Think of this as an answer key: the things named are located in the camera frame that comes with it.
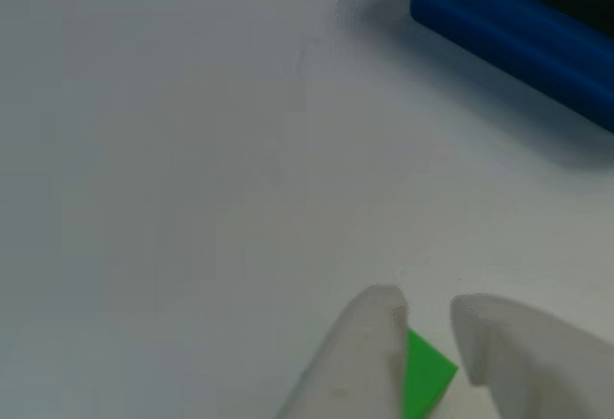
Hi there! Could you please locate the blue square box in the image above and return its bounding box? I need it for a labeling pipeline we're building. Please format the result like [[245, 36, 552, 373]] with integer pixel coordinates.
[[405, 0, 614, 135]]

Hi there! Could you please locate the green cube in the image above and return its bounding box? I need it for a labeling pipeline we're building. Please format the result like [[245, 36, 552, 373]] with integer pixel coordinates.
[[400, 327, 461, 419]]

